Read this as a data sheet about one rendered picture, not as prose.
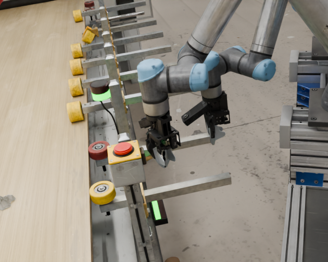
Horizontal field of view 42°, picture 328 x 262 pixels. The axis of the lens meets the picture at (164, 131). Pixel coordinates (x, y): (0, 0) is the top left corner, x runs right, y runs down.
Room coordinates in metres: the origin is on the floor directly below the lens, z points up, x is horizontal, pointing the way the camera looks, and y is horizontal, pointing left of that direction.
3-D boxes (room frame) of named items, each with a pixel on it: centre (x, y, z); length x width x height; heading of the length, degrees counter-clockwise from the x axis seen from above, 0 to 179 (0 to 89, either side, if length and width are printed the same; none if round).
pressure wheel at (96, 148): (1.31, 0.24, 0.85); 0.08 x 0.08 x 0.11
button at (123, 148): (0.77, 0.09, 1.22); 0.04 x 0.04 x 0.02
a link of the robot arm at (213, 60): (1.35, -0.19, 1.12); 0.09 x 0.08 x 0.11; 124
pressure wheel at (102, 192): (1.06, 0.22, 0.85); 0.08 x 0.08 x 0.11
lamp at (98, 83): (1.27, 0.18, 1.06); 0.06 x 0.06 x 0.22; 5
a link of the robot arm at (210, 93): (1.35, -0.19, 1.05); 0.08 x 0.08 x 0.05
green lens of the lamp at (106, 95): (1.27, 0.19, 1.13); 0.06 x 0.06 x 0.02
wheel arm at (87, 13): (3.07, 0.23, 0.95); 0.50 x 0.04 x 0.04; 95
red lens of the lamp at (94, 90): (1.27, 0.19, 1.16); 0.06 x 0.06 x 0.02
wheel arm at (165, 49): (2.07, 0.15, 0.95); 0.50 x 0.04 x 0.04; 95
